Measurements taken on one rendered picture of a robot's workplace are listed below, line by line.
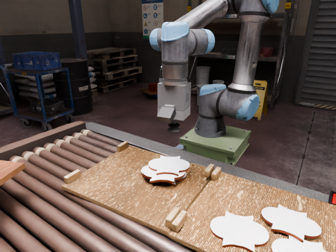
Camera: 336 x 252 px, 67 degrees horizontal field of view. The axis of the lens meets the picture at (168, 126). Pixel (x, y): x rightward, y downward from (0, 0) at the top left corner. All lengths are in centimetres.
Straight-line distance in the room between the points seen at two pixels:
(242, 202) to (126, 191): 36
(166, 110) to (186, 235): 34
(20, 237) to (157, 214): 36
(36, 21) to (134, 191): 534
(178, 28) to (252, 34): 43
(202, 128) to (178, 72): 51
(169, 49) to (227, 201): 47
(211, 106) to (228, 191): 43
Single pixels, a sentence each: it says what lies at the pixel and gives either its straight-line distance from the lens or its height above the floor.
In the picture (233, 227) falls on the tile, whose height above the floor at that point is 94.
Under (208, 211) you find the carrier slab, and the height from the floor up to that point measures 94.
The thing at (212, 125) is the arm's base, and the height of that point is 100.
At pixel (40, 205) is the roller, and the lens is 90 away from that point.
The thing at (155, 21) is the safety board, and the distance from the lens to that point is 638.
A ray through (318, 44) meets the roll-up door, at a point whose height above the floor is 111.
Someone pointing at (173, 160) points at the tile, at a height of 98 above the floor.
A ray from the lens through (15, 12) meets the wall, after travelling 577.
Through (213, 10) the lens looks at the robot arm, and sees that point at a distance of 105.
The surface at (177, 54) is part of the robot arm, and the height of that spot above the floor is 136.
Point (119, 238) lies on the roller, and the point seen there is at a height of 92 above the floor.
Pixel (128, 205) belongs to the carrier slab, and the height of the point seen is 94.
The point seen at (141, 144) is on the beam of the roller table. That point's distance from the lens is 118.
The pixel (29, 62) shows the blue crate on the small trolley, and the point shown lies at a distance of 392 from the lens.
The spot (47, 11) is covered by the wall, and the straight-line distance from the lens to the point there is 611.
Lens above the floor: 143
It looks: 22 degrees down
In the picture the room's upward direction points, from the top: straight up
